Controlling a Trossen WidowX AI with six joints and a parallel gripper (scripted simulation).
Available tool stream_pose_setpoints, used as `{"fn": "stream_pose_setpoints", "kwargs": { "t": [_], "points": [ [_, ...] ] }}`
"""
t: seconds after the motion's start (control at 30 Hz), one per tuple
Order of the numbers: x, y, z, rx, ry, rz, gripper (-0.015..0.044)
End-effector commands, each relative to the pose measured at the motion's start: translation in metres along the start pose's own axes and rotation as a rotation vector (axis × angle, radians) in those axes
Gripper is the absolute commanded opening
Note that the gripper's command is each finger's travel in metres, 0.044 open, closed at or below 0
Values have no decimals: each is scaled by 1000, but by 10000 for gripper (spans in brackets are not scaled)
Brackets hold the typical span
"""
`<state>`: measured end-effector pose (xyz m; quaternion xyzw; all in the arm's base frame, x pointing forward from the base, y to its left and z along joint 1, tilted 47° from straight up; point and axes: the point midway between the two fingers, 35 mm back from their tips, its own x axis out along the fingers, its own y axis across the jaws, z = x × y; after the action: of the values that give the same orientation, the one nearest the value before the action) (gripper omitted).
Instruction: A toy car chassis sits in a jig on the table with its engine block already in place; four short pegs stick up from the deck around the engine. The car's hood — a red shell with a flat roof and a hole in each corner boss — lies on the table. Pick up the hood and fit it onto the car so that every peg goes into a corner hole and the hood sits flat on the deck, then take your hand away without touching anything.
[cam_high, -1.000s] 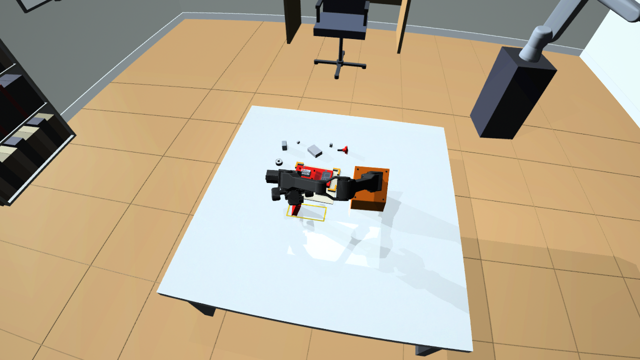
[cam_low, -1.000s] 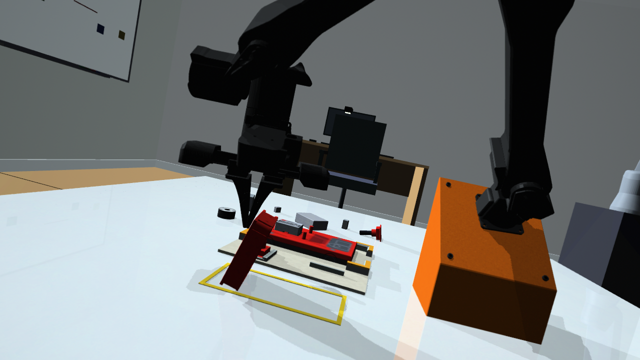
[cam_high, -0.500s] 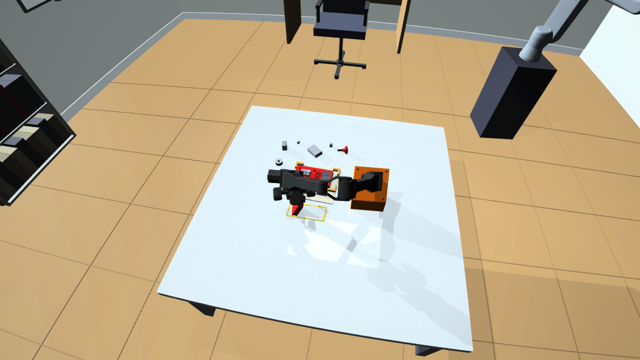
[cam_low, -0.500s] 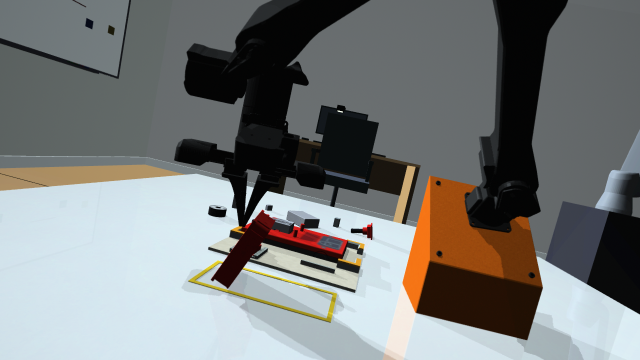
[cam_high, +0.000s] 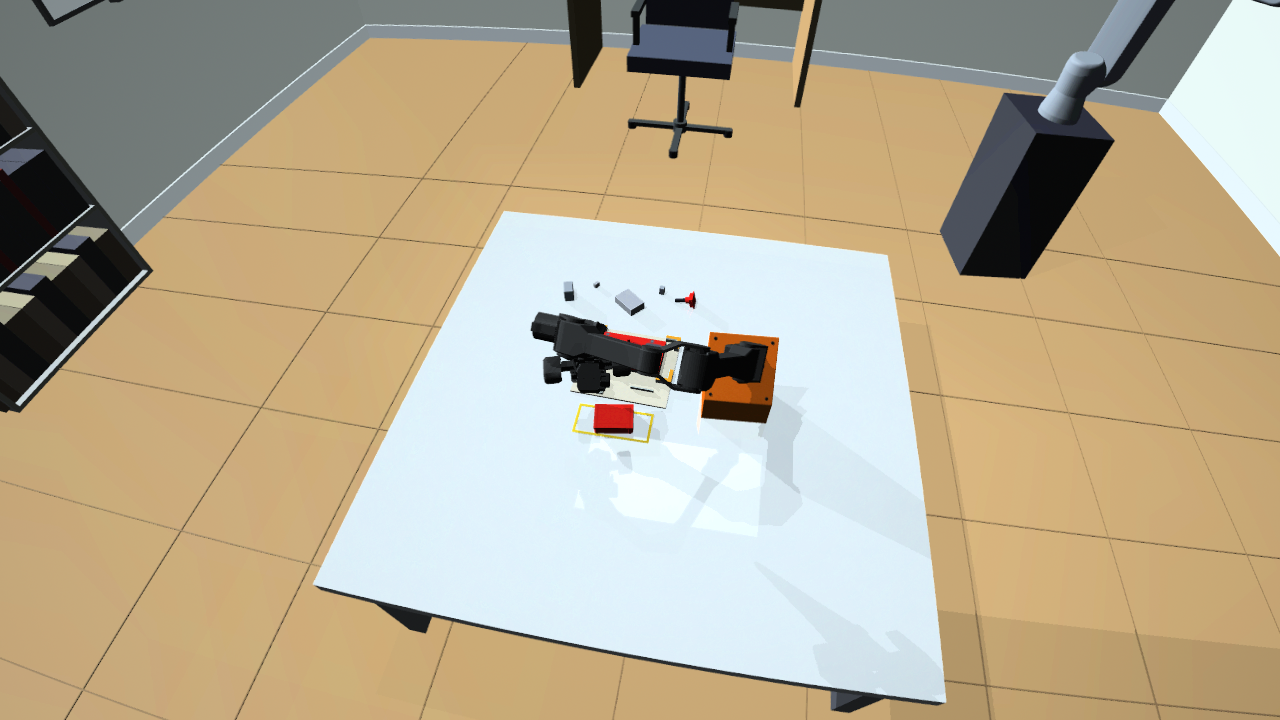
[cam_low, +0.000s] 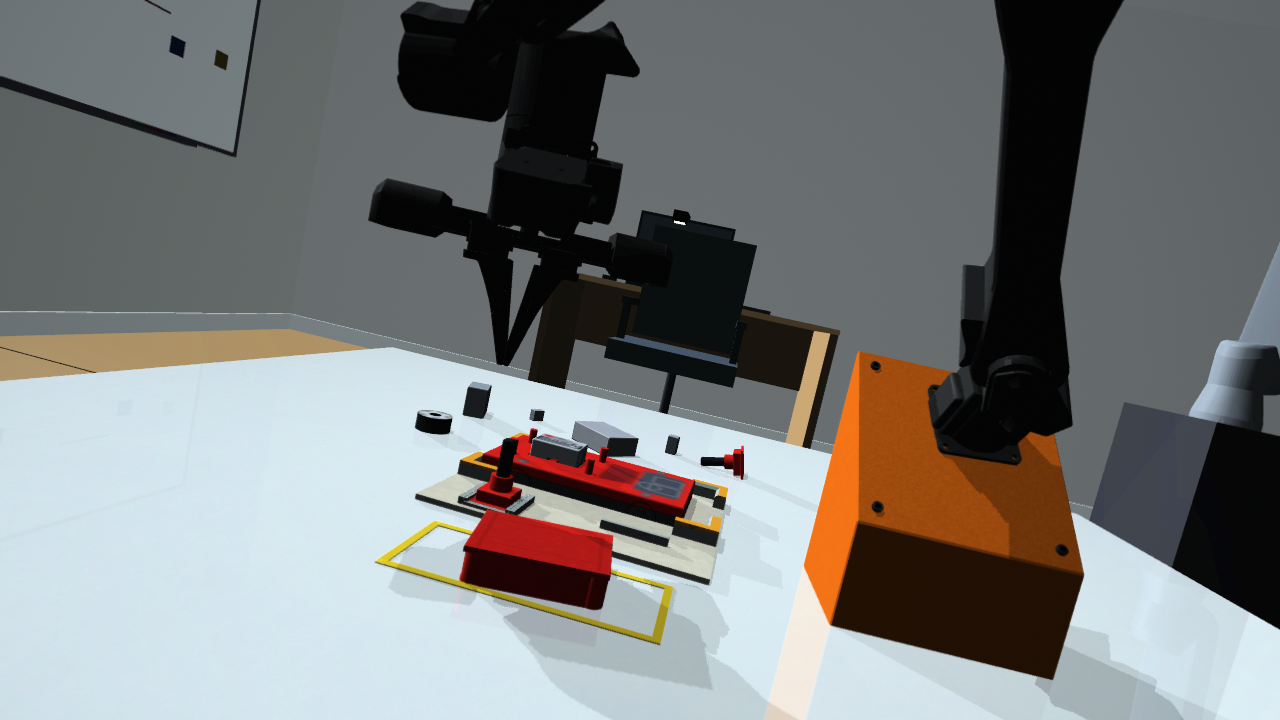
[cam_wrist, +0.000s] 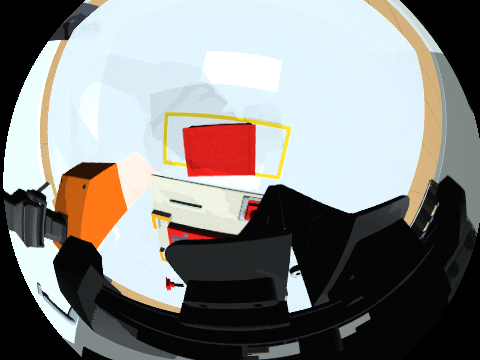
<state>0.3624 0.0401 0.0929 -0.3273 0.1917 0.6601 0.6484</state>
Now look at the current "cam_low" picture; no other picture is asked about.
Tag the yellow rectangular outline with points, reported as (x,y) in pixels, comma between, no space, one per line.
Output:
(660,622)

